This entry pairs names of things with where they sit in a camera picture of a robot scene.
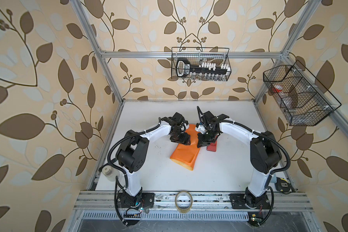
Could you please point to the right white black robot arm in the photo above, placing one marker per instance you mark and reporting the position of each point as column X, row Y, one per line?
column 267, row 157

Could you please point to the clear tape roll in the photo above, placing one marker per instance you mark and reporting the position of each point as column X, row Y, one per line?
column 183, row 202

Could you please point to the yellow orange wrapping paper sheet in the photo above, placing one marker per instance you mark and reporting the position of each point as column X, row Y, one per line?
column 186, row 155

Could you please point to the black socket set rail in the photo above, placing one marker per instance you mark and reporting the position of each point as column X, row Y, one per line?
column 184, row 68

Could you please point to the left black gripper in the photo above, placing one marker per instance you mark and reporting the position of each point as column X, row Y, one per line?
column 185, row 140

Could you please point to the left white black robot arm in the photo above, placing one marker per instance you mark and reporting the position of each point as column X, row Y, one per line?
column 128, row 156

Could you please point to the back black wire basket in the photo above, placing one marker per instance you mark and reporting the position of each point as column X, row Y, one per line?
column 200, row 63

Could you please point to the black yellow tape measure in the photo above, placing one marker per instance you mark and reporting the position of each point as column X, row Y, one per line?
column 283, row 186

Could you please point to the red capped clear jar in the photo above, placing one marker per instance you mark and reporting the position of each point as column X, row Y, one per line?
column 277, row 89

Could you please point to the side black wire basket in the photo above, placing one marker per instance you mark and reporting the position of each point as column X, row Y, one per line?
column 305, row 100

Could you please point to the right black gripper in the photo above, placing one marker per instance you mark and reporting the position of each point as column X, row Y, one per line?
column 201, row 142

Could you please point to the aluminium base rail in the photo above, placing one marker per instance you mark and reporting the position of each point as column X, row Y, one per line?
column 196, row 200

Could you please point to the red tape dispenser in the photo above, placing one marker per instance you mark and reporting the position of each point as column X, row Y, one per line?
column 212, row 147

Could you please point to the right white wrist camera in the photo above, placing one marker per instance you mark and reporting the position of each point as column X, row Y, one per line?
column 200, row 128

